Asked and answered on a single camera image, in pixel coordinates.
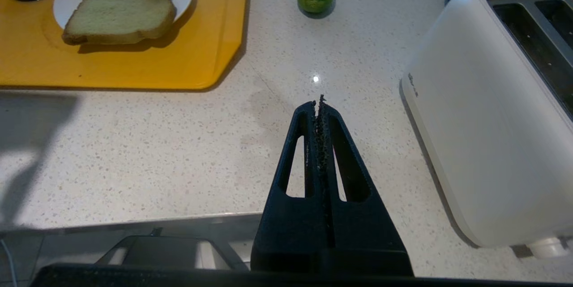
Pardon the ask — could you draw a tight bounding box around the yellow plastic tray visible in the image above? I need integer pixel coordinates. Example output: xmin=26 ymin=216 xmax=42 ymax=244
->
xmin=0 ymin=0 xmax=249 ymax=90

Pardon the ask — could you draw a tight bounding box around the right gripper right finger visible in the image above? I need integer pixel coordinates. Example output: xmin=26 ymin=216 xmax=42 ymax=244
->
xmin=317 ymin=94 xmax=414 ymax=277

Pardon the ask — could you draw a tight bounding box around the white two-slot toaster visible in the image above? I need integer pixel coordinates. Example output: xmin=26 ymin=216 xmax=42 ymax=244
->
xmin=401 ymin=0 xmax=573 ymax=259

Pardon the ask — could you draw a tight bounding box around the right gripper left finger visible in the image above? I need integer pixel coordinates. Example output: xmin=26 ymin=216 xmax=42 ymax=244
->
xmin=250 ymin=101 xmax=326 ymax=274

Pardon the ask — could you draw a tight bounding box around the slice of bread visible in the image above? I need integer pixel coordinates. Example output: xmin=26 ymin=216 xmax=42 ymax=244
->
xmin=62 ymin=0 xmax=177 ymax=46

